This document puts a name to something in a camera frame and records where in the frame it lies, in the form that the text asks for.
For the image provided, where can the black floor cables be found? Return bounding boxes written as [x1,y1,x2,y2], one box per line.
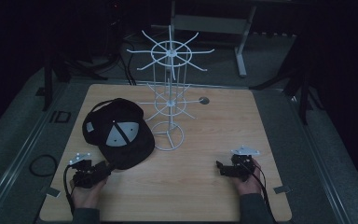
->
[105,34,138,87]

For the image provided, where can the black cable loop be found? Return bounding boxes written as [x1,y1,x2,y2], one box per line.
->
[29,154,59,178]

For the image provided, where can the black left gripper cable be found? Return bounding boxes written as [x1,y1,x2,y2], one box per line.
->
[62,163,76,217]

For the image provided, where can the black cap with grey panel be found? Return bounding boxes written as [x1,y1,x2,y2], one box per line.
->
[81,97,156,171]

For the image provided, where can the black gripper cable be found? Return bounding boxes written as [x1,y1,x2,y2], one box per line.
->
[62,163,76,217]
[243,161,278,224]

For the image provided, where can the white wire display rack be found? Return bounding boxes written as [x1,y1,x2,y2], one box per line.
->
[126,24,215,152]

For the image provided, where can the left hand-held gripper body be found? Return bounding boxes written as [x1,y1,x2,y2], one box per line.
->
[68,151,103,189]

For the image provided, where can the black rectangular floor frame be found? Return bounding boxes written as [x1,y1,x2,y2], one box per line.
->
[48,110,73,124]

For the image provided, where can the grey metal desk frame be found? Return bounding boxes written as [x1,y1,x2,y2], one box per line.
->
[169,0,258,78]

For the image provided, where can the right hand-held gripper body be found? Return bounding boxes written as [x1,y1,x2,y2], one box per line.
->
[227,145,261,182]

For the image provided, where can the person's right hand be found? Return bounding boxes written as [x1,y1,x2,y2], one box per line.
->
[231,158,264,197]

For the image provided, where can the black metal stand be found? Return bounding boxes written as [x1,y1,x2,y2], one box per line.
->
[41,52,109,112]
[249,36,325,126]

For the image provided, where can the person's left hand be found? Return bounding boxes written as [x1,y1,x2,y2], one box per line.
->
[70,176,109,210]

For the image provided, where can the grey tape strip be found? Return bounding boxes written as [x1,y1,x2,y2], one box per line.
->
[272,185,292,195]
[45,186,62,199]

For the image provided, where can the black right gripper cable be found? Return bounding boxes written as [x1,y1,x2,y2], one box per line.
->
[243,161,278,224]

